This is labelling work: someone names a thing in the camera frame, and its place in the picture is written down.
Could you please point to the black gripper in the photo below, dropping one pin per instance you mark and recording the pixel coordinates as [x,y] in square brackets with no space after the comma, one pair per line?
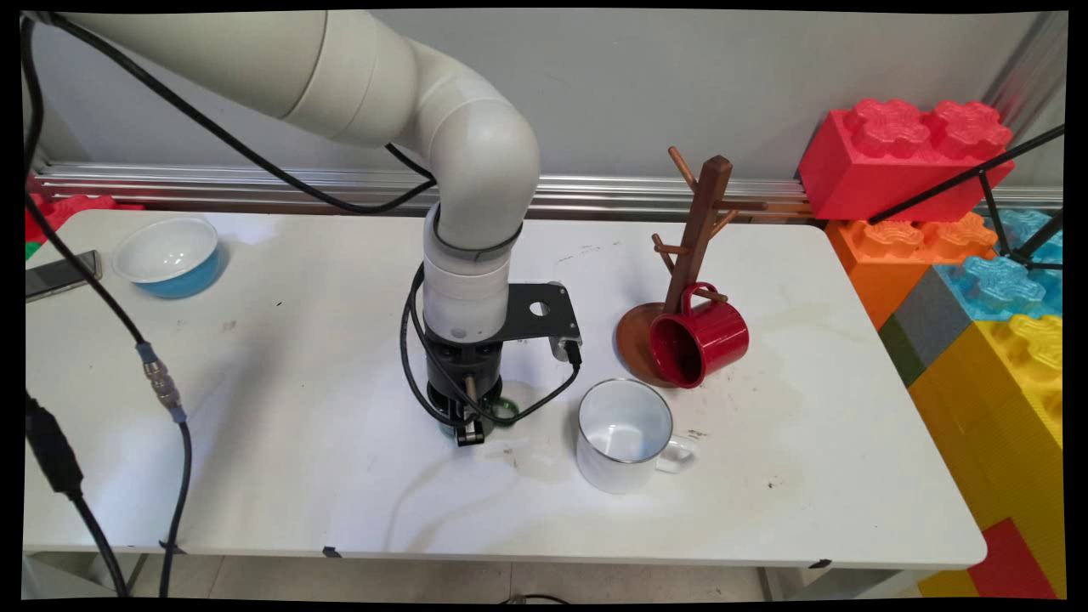
[459,365]

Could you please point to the green enamel mug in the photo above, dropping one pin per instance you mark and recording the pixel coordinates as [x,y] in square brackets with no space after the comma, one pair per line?
[513,416]

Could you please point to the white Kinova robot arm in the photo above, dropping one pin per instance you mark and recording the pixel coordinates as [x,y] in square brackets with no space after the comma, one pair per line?
[476,161]

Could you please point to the white enamel mug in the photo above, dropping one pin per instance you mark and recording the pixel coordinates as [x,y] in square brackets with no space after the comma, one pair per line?
[623,438]

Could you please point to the red enamel mug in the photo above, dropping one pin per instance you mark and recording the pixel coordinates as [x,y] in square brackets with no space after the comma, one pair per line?
[705,340]

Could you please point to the brown wooden mug tree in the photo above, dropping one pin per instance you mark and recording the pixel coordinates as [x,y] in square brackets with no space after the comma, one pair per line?
[704,212]

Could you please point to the blue bowl white inside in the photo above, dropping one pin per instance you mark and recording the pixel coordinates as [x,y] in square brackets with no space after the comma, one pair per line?
[170,255]

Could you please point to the big orange toy block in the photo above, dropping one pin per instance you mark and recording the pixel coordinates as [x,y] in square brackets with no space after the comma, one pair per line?
[884,263]

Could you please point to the black smartphone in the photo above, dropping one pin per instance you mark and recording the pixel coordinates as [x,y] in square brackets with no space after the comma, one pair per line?
[51,276]

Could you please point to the red studded toy block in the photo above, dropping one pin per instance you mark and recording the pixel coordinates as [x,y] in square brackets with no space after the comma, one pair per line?
[76,208]

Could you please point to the big grey toy block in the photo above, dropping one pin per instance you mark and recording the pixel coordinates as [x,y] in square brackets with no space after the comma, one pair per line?
[931,323]

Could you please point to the green toy block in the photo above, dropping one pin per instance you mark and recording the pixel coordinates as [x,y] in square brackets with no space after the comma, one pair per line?
[32,250]

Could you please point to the big red toy block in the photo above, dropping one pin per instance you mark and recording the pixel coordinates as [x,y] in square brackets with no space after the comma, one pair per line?
[892,170]

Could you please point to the big yellow toy block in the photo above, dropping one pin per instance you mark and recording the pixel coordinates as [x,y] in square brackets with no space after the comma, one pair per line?
[994,408]

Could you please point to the big light blue toy block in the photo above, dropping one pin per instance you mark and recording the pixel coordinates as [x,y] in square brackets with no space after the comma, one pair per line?
[1003,289]

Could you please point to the flat red toy block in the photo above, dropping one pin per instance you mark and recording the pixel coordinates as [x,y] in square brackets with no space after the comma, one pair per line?
[1011,565]

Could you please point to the black tripod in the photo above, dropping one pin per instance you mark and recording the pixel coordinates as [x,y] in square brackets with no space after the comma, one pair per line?
[986,191]

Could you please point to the aluminium upright profile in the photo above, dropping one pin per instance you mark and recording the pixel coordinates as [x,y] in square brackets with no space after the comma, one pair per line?
[1020,76]

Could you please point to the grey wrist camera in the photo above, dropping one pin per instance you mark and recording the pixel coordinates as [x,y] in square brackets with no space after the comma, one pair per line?
[567,347]

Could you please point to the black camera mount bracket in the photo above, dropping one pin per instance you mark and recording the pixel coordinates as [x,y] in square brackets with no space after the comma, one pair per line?
[552,310]

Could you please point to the aluminium rail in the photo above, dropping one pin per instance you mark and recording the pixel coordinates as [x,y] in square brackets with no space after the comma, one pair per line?
[170,183]

